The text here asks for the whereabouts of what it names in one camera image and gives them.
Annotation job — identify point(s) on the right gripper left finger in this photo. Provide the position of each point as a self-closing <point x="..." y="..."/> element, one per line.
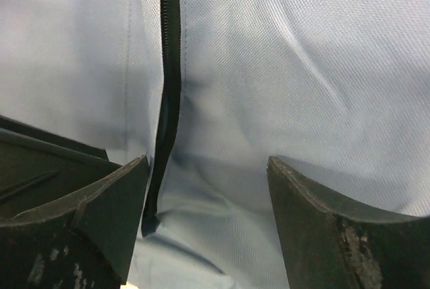
<point x="69" y="216"/>

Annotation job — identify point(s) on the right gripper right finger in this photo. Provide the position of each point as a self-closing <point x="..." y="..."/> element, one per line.
<point x="329" y="240"/>

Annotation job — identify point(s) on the blue fabric backpack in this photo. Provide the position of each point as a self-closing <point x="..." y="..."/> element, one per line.
<point x="338" y="88"/>

